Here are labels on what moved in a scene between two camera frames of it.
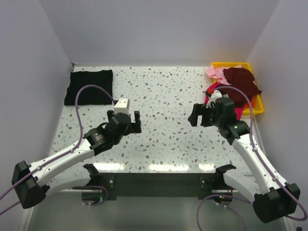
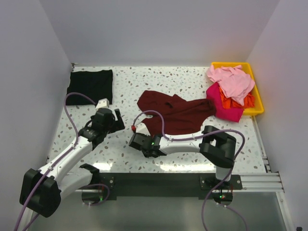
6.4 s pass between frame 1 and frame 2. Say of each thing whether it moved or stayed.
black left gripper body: moved
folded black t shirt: stayed
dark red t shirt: moved
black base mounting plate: stayed
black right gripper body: moved
